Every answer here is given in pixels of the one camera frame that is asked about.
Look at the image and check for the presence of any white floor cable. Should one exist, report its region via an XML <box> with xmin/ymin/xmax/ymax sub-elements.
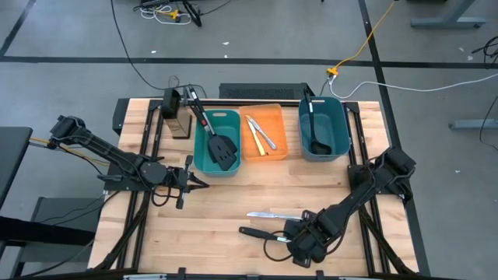
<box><xmin>328</xmin><ymin>72</ymin><xmax>498</xmax><ymax>100</ymax></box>

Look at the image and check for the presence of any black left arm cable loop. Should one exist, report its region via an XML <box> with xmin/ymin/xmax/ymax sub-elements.
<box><xmin>150</xmin><ymin>185</ymin><xmax>184</xmax><ymax>208</ymax></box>

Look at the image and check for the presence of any black desk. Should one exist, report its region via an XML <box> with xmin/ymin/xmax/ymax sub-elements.
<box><xmin>0</xmin><ymin>126</ymin><xmax>34</xmax><ymax>208</ymax></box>

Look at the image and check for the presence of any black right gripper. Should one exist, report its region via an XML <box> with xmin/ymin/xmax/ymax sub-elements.
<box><xmin>285</xmin><ymin>209</ymin><xmax>339</xmax><ymax>269</ymax></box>

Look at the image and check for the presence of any black upright device stand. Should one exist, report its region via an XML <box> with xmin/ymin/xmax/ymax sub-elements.
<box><xmin>160</xmin><ymin>87</ymin><xmax>194</xmax><ymax>140</ymax></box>

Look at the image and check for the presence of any black floor cable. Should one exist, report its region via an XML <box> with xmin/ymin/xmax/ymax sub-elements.
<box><xmin>110</xmin><ymin>0</ymin><xmax>209</xmax><ymax>98</ymax></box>

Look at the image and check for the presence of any black ladle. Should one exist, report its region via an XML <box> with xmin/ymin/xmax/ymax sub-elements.
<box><xmin>304</xmin><ymin>88</ymin><xmax>333</xmax><ymax>156</ymax></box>

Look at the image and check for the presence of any black-handled knife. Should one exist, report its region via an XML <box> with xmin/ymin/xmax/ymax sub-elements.
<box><xmin>238</xmin><ymin>226</ymin><xmax>292</xmax><ymax>243</ymax></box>

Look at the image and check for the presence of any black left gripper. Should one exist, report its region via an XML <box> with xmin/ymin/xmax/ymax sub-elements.
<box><xmin>167</xmin><ymin>155</ymin><xmax>210</xmax><ymax>210</ymax></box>

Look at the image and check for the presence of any silver table knife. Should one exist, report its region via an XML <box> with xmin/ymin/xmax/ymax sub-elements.
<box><xmin>246</xmin><ymin>114</ymin><xmax>278</xmax><ymax>151</ymax></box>
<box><xmin>246</xmin><ymin>211</ymin><xmax>303</xmax><ymax>220</ymax></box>

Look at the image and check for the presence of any orange translucent plastic bin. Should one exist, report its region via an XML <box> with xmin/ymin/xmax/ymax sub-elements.
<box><xmin>239</xmin><ymin>103</ymin><xmax>289</xmax><ymax>163</ymax></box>

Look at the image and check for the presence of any blue-grey plastic bin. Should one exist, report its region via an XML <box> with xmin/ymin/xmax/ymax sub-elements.
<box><xmin>298</xmin><ymin>96</ymin><xmax>351</xmax><ymax>163</ymax></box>

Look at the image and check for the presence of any black spatula with steel neck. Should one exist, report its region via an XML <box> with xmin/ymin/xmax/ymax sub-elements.
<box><xmin>186</xmin><ymin>86</ymin><xmax>239</xmax><ymax>172</ymax></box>

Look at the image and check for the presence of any black grille box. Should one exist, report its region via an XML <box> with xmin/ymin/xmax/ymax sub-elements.
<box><xmin>219</xmin><ymin>82</ymin><xmax>316</xmax><ymax>100</ymax></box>

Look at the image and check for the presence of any black right arm cable loop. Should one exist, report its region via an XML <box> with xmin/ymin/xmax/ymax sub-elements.
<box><xmin>263</xmin><ymin>232</ymin><xmax>297</xmax><ymax>263</ymax></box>

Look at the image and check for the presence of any black tripod leg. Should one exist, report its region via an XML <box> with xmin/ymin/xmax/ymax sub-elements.
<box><xmin>181</xmin><ymin>0</ymin><xmax>204</xmax><ymax>28</ymax></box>

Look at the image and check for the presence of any grey desk leg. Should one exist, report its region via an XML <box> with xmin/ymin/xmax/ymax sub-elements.
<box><xmin>410</xmin><ymin>0</ymin><xmax>487</xmax><ymax>30</ymax></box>
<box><xmin>448</xmin><ymin>118</ymin><xmax>498</xmax><ymax>131</ymax></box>

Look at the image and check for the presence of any teal plastic bin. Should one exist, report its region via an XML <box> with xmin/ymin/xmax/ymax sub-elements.
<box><xmin>193</xmin><ymin>108</ymin><xmax>243</xmax><ymax>177</ymax></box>

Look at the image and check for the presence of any white coiled cable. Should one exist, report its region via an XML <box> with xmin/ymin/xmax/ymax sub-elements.
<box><xmin>139</xmin><ymin>4</ymin><xmax>192</xmax><ymax>26</ymax></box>

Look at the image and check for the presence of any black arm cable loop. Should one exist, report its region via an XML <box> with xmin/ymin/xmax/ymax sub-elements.
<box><xmin>263</xmin><ymin>232</ymin><xmax>297</xmax><ymax>263</ymax></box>
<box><xmin>150</xmin><ymin>185</ymin><xmax>184</xmax><ymax>208</ymax></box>

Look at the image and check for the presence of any cream-handled knife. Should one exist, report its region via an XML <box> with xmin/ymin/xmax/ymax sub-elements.
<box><xmin>245</xmin><ymin>116</ymin><xmax>268</xmax><ymax>157</ymax></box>

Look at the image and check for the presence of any yellow arm cable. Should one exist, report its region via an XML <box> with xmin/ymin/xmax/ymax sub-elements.
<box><xmin>30</xmin><ymin>135</ymin><xmax>110</xmax><ymax>167</ymax></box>

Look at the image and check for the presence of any yellow floor cable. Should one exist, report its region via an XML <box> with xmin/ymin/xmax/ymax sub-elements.
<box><xmin>325</xmin><ymin>0</ymin><xmax>396</xmax><ymax>77</ymax></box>

